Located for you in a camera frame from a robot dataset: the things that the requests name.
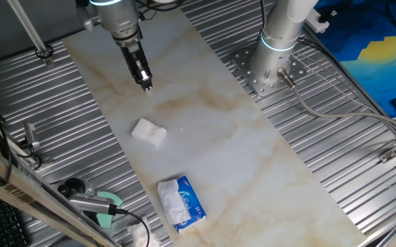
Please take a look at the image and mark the black cable of small camera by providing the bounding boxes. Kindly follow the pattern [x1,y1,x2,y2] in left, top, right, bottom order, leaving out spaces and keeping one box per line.
[0,82,44,183]

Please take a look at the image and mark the white power strip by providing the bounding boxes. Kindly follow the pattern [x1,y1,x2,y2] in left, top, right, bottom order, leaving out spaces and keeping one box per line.
[303,8,331,34]

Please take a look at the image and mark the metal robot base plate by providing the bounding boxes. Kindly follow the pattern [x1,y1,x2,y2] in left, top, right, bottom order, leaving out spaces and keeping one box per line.
[231,44,307,97]

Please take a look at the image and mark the aluminium pole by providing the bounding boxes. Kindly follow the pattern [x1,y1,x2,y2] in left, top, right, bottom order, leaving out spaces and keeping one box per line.
[7,0,54,67]

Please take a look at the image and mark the black ring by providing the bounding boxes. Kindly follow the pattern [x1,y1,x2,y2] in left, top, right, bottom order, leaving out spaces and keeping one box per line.
[34,44,54,60]

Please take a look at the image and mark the metal corner bracket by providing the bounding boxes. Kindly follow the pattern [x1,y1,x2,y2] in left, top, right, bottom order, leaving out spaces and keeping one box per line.
[378,149,396,164]

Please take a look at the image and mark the black plug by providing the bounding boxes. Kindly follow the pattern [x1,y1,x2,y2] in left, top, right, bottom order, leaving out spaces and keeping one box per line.
[317,9,338,24]

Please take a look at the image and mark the crumpled white tissue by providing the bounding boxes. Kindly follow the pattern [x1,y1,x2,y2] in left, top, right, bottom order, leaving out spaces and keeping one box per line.
[127,215,163,247]

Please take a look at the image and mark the black round mount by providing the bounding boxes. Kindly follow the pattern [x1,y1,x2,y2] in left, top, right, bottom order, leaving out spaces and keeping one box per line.
[57,177,92,200]

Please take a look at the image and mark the green disc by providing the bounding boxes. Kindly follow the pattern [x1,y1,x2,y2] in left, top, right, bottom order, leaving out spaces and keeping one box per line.
[94,190,124,229]

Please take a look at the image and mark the silver ribbed camera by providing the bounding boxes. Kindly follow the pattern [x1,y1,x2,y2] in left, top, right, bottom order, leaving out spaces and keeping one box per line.
[67,191,119,216]

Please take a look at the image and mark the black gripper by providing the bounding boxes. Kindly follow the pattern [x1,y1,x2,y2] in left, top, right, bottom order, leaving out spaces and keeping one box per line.
[119,38,154,92]

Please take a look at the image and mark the blue tissue pack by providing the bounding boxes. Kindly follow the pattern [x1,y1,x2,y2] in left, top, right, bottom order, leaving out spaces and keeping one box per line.
[157,175,208,235]

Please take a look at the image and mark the thick grey cable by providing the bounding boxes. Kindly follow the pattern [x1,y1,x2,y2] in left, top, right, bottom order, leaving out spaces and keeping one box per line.
[277,68,396,138]

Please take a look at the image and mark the blue and yellow mat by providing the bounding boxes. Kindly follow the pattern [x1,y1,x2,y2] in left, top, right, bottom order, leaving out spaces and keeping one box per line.
[312,0,396,119]

